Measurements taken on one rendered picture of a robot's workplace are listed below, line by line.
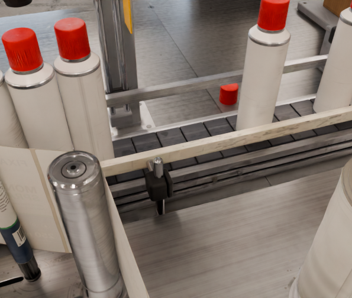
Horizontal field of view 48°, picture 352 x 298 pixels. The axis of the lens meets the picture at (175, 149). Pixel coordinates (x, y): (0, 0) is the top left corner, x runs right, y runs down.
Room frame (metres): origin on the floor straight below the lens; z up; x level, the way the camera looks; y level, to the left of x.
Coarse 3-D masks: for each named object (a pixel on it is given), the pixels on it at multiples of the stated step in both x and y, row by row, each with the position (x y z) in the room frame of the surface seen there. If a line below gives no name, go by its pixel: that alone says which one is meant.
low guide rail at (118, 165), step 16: (320, 112) 0.46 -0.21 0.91; (336, 112) 0.46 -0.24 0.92; (256, 128) 0.42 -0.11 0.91; (272, 128) 0.42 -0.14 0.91; (288, 128) 0.43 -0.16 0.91; (304, 128) 0.44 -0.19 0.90; (176, 144) 0.39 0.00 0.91; (192, 144) 0.39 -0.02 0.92; (208, 144) 0.39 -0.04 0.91; (224, 144) 0.40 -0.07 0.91; (240, 144) 0.40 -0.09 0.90; (112, 160) 0.36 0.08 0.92; (128, 160) 0.36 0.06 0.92; (144, 160) 0.36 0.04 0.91; (176, 160) 0.38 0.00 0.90
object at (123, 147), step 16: (288, 112) 0.50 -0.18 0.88; (304, 112) 0.50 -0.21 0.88; (176, 128) 0.46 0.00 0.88; (192, 128) 0.46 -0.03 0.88; (208, 128) 0.46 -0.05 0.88; (224, 128) 0.46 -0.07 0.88; (320, 128) 0.46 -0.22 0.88; (336, 128) 0.46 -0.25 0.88; (112, 144) 0.42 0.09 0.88; (128, 144) 0.42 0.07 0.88; (144, 144) 0.42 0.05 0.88; (160, 144) 0.43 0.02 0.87; (256, 144) 0.42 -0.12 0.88; (272, 144) 0.42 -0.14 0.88; (192, 160) 0.39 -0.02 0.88; (208, 160) 0.39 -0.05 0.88; (112, 176) 0.36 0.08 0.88; (128, 176) 0.36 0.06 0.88; (144, 176) 0.37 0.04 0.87
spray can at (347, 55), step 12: (348, 12) 0.50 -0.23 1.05; (348, 24) 0.49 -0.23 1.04; (336, 36) 0.50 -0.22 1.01; (348, 36) 0.48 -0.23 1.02; (336, 48) 0.49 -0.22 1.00; (348, 48) 0.48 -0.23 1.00; (336, 60) 0.49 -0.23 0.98; (348, 60) 0.48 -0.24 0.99; (324, 72) 0.50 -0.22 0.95; (336, 72) 0.48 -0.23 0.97; (348, 72) 0.48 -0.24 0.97; (324, 84) 0.49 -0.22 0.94; (336, 84) 0.48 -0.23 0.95; (348, 84) 0.48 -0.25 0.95; (324, 96) 0.49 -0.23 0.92; (336, 96) 0.48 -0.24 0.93; (348, 96) 0.48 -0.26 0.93; (312, 108) 0.51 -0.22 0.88; (324, 108) 0.48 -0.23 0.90; (336, 108) 0.48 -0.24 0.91
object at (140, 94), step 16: (288, 64) 0.51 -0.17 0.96; (304, 64) 0.52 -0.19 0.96; (320, 64) 0.53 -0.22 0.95; (192, 80) 0.47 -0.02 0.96; (208, 80) 0.47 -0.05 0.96; (224, 80) 0.48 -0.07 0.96; (240, 80) 0.48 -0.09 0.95; (112, 96) 0.43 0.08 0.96; (128, 96) 0.43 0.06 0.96; (144, 96) 0.44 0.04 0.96; (160, 96) 0.45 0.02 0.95; (64, 112) 0.41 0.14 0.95
